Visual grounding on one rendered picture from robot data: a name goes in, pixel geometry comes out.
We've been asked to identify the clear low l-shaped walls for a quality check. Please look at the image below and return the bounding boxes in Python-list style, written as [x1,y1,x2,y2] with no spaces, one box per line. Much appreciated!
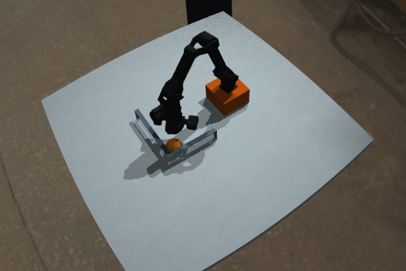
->
[135,113,216,165]

